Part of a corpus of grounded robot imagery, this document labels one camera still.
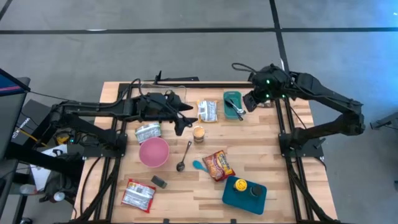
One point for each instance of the short dark metal spoon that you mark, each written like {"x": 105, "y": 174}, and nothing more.
{"x": 180, "y": 167}

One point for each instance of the red-edged white ramen packet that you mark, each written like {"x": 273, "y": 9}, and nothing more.
{"x": 138, "y": 195}

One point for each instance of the grey metal stand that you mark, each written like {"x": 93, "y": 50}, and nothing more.
{"x": 385, "y": 121}

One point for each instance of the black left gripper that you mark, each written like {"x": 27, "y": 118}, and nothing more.
{"x": 158, "y": 107}

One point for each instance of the small white cup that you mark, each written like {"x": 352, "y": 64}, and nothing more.
{"x": 59, "y": 196}

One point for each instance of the black computer monitor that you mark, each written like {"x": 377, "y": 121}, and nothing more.
{"x": 9, "y": 109}

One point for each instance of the brown snack packet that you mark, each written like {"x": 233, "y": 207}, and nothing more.
{"x": 267, "y": 104}

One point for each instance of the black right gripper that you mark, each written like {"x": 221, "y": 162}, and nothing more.
{"x": 270, "y": 85}

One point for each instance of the small yellow item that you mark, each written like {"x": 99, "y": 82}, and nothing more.
{"x": 62, "y": 139}

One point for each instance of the black equipment box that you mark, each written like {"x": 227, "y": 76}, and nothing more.
{"x": 31, "y": 118}

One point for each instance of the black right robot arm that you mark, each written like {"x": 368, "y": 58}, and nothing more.
{"x": 326, "y": 93}

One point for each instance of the small dark green box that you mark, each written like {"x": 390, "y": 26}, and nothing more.
{"x": 159, "y": 182}

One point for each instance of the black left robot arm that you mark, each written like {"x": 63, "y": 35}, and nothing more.
{"x": 93, "y": 107}

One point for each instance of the beige-lid seasoning jar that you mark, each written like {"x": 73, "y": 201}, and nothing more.
{"x": 199, "y": 133}

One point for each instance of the pink plastic bowl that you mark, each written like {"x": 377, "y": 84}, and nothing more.
{"x": 154, "y": 152}

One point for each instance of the silver green foil packet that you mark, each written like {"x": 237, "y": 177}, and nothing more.
{"x": 148, "y": 133}

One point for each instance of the white ramen noodle packet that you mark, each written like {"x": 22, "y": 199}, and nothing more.
{"x": 207, "y": 111}

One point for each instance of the clear plastic container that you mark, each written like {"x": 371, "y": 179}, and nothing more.
{"x": 161, "y": 88}

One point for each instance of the mint green plastic basket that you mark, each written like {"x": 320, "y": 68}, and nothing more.
{"x": 230, "y": 109}

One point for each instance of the long dark metal spoon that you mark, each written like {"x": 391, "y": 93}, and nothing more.
{"x": 238, "y": 116}

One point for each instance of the black-lid spice jar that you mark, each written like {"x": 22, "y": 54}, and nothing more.
{"x": 256, "y": 191}

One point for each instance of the white paper sheet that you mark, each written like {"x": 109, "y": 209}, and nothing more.
{"x": 40, "y": 177}

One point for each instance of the black desk beam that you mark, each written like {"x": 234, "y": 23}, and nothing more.
{"x": 37, "y": 158}

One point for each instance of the teal plastic spoon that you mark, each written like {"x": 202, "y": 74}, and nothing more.
{"x": 198, "y": 165}

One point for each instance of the yellow-lid spice jar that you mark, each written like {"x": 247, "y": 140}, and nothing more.
{"x": 240, "y": 185}

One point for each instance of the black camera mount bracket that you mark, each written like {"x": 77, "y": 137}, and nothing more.
{"x": 177, "y": 79}

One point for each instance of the dark teal plastic tray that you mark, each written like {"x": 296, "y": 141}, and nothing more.
{"x": 244, "y": 200}

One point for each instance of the red yellow ramen packet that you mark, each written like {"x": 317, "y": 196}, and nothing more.
{"x": 218, "y": 165}

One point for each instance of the silver metal spoon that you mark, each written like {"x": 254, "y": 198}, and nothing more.
{"x": 241, "y": 110}

